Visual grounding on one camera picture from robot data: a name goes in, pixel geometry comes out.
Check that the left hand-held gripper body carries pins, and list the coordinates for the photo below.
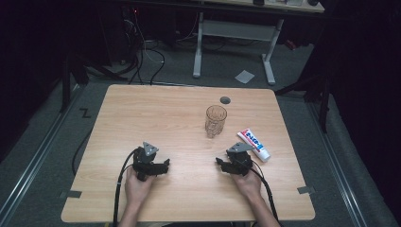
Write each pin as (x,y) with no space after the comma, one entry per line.
(144,164)

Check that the person's right hand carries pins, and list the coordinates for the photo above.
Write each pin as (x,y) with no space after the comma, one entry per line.
(249,184)

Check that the desk with white legs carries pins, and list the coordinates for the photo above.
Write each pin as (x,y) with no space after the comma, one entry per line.
(236,30)

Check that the metal floor rail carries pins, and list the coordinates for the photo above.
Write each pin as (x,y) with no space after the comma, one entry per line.
(339,170)
(34,164)

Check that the person's left hand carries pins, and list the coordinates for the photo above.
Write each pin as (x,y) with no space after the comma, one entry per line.
(137,188)

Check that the white toothpaste tube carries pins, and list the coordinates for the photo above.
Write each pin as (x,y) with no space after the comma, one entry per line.
(256,146)

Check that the grey paper sheet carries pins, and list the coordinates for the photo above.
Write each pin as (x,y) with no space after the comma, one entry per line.
(244,76)

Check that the grey round table grommet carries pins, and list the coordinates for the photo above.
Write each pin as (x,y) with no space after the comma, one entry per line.
(225,100)

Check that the black metal stand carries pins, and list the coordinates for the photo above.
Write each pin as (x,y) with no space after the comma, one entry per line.
(323,104)
(65,88)

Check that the small red floor item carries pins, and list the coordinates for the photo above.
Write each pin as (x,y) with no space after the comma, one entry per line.
(290,44)

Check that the grey tape piece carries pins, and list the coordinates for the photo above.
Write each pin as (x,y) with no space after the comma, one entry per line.
(305,190)
(72,194)

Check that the clear ribbed glass cup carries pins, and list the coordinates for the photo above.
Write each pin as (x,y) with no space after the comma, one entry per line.
(215,121)

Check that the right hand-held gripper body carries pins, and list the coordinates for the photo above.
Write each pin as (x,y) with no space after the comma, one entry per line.
(241,162)

